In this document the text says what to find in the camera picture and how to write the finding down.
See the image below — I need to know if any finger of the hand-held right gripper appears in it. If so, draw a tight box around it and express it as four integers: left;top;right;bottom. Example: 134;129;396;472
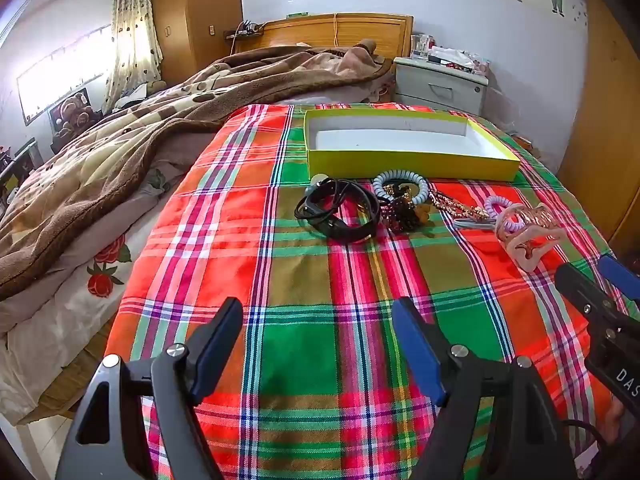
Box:
555;261;628;348
596;254;640;318

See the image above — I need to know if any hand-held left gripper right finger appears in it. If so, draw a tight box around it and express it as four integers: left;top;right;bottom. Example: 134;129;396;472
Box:
391;297;583;480

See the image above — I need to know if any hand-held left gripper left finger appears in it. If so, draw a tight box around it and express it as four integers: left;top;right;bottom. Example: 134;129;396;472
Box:
55;297;244;480

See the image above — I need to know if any translucent pink hair claw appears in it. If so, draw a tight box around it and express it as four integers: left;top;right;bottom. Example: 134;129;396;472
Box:
495;202;566;273

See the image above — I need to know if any purple spiral hair tie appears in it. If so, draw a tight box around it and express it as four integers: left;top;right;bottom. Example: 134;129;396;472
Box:
483;196;526;233

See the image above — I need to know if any black watch band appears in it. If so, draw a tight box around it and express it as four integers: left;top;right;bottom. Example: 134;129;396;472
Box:
294;178;382;244

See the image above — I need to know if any dark beaded bracelet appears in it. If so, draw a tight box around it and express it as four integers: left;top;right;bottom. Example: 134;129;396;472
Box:
382;185;426;233

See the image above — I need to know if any yellow-green cardboard box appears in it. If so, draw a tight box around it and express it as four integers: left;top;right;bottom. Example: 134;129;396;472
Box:
303;107;522;182

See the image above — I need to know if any person's right forearm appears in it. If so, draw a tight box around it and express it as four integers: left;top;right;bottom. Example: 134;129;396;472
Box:
595;410;640;480

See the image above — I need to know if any person's right hand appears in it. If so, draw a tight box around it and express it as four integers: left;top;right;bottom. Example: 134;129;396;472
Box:
600;400;626;446

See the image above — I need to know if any red green plaid cloth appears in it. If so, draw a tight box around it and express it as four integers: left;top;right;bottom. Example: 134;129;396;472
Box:
102;102;631;480

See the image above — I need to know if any brown patterned blanket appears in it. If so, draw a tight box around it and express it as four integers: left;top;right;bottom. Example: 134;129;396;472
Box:
0;42;396;301

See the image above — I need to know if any pale grey nightstand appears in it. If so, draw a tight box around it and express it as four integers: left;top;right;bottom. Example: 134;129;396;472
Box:
392;56;490;117

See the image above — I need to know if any pile of white packets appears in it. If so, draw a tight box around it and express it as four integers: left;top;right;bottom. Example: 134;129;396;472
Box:
430;45;490;77

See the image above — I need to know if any brown teddy bear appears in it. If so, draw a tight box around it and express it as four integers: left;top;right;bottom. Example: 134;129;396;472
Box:
50;91;96;138

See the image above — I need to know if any bright window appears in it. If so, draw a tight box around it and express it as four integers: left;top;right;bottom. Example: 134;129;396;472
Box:
17;25;113;126

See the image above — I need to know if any power strip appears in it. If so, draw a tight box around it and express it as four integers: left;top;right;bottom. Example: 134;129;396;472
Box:
223;21;265;40

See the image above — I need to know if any wooden headboard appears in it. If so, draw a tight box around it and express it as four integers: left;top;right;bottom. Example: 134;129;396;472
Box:
234;12;415;58

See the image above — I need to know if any patterned curtain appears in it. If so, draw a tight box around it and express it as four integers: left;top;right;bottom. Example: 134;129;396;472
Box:
102;0;165;111

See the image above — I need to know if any tall wooden wardrobe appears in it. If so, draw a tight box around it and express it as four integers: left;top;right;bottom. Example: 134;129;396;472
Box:
149;0;244;88

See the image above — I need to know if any black cable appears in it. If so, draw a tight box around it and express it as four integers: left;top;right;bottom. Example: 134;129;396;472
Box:
562;417;616;448

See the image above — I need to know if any light blue spiral hair tie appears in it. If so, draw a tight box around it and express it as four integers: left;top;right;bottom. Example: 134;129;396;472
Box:
372;170;431;207

